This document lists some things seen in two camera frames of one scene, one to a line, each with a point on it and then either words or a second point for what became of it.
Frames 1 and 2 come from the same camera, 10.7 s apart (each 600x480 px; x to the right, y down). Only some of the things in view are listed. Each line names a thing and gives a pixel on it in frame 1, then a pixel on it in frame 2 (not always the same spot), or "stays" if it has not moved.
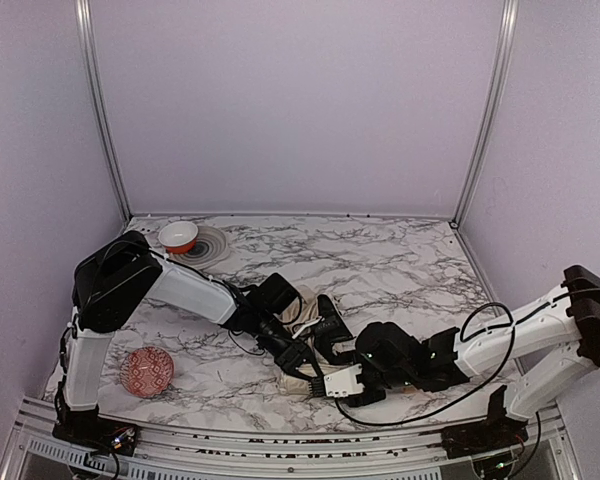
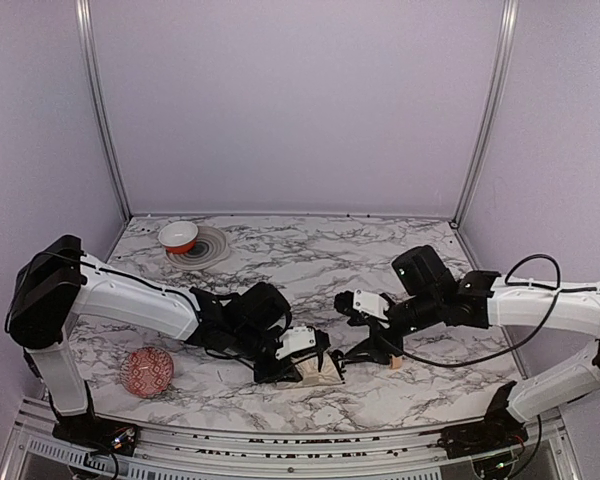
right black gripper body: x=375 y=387 to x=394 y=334
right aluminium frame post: x=494 y=105 stays
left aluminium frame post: x=84 y=18 stays
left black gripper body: x=294 y=357 to x=278 y=366
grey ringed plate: x=212 y=250 stays
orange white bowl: x=178 y=237 stays
